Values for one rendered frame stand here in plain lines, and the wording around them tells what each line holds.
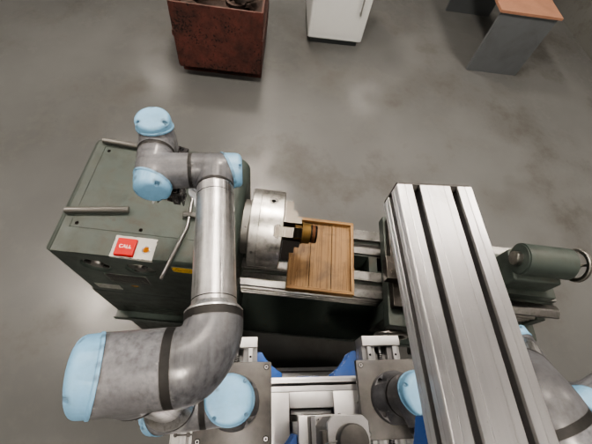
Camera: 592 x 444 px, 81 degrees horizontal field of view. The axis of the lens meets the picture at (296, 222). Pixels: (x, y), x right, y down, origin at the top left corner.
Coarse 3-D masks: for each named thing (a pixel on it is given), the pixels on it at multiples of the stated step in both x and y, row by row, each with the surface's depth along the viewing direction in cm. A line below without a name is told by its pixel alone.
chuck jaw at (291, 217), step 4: (288, 204) 145; (292, 204) 146; (288, 208) 145; (292, 208) 145; (288, 212) 143; (292, 212) 144; (296, 212) 144; (288, 216) 143; (292, 216) 143; (296, 216) 143; (284, 220) 141; (288, 220) 142; (292, 220) 142; (296, 220) 142; (300, 220) 142; (284, 224) 143; (288, 224) 143; (292, 224) 142; (296, 224) 142; (300, 224) 142
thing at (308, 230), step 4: (304, 224) 140; (308, 224) 140; (304, 228) 138; (308, 228) 138; (312, 228) 139; (316, 228) 139; (304, 232) 138; (308, 232) 138; (312, 232) 139; (316, 232) 139; (304, 236) 138; (308, 236) 138; (312, 236) 138; (316, 236) 138; (300, 240) 138; (304, 240) 139; (308, 240) 139; (312, 240) 139
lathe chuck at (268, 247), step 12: (264, 192) 134; (276, 192) 135; (264, 204) 128; (276, 204) 128; (264, 216) 126; (276, 216) 126; (264, 228) 125; (264, 240) 126; (276, 240) 126; (264, 252) 127; (276, 252) 127; (264, 264) 133; (276, 264) 132
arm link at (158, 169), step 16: (144, 144) 71; (160, 144) 71; (144, 160) 69; (160, 160) 69; (176, 160) 69; (144, 176) 67; (160, 176) 68; (176, 176) 69; (144, 192) 69; (160, 192) 69
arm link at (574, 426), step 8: (584, 416) 50; (576, 424) 49; (584, 424) 49; (560, 432) 49; (568, 432) 49; (576, 432) 49; (584, 432) 49; (560, 440) 49; (568, 440) 48; (576, 440) 48; (584, 440) 48
